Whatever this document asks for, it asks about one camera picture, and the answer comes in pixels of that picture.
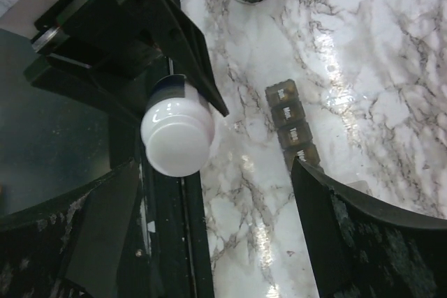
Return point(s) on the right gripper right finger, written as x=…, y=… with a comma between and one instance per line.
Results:
x=360, y=246

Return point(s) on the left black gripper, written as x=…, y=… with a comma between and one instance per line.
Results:
x=116, y=40

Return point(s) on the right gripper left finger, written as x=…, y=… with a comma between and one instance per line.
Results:
x=71, y=245

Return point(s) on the white pill bottle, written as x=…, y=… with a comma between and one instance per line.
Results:
x=177, y=129

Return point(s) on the grey weekly pill organizer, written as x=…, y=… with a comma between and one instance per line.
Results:
x=289, y=119

